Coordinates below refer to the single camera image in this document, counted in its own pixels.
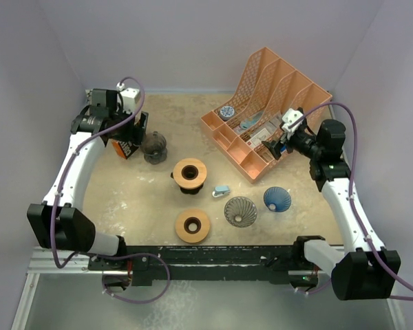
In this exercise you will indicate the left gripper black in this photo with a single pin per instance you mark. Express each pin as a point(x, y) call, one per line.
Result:
point(133, 135)

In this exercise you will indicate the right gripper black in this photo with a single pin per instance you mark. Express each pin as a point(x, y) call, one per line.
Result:
point(274, 148)

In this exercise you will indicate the orange coffee filter bag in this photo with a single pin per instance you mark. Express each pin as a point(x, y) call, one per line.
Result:
point(124, 149)

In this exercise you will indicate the wooden ring dripper stand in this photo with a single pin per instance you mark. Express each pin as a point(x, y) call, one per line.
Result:
point(190, 173)

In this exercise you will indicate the grey ribbed glass dripper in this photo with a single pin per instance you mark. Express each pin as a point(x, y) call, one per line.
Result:
point(240, 212)

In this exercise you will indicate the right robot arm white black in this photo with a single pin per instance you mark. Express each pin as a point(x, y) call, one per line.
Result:
point(360, 271)

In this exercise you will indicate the blue ribbed dripper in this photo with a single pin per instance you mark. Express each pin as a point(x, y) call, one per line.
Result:
point(277, 199)

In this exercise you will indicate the white stapler box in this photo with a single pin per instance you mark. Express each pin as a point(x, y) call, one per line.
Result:
point(258, 137)

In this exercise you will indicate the light blue scissors pack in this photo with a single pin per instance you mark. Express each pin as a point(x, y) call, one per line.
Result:
point(250, 121)

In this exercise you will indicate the peach plastic desk organizer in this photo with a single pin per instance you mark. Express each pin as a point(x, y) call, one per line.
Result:
point(268, 84)

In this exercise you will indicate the small blue stapler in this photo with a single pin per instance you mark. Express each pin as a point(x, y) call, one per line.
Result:
point(220, 191)

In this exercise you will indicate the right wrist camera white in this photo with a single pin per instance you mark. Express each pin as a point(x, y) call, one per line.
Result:
point(292, 119)

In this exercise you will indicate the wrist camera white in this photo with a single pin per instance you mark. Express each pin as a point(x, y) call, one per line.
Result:
point(292, 119)
point(130, 95)

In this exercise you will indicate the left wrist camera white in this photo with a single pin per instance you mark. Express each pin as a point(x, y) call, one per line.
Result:
point(130, 95)

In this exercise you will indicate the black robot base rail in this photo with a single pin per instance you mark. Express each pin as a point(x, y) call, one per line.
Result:
point(275, 264)

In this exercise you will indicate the aluminium frame rail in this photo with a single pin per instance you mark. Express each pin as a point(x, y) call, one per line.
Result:
point(58, 264)

